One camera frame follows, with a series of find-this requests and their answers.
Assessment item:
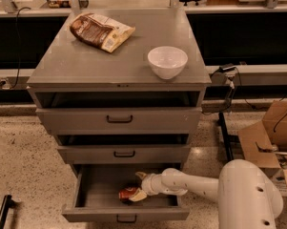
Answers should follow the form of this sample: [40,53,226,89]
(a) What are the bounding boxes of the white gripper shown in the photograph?
[129,172,156,202]

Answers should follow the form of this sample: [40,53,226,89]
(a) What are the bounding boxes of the red coke can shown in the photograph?
[118,186,139,203]

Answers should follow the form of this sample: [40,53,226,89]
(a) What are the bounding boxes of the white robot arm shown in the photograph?
[129,159,283,229]

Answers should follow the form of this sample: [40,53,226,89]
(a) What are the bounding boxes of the grey bottom drawer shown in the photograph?
[62,164,189,223]

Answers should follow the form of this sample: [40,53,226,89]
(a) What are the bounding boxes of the grey drawer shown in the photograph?
[36,107,201,135]
[57,145,190,164]
[62,164,189,223]

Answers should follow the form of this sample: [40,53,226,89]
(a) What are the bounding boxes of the grey middle drawer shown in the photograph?
[57,145,190,164]

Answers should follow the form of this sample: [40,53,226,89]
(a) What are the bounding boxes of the grey drawer cabinet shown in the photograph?
[26,7,213,177]

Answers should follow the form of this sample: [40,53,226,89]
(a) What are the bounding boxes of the grey top drawer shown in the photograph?
[36,107,201,135]

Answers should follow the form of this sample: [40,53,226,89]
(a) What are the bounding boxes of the white bowl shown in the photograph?
[148,46,188,80]

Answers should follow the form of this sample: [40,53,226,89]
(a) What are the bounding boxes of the brown cardboard box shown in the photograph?
[238,101,287,197]

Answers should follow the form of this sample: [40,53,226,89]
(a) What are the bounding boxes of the brown chip bag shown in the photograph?
[70,12,135,53]

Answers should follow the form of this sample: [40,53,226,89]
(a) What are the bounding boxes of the black floor handle bar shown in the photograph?
[0,195,15,229]

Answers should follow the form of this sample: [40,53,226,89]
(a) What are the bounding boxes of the black stand with cables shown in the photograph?
[203,64,243,161]

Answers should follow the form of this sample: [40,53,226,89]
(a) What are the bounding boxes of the black hanging cable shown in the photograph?
[10,6,32,90]

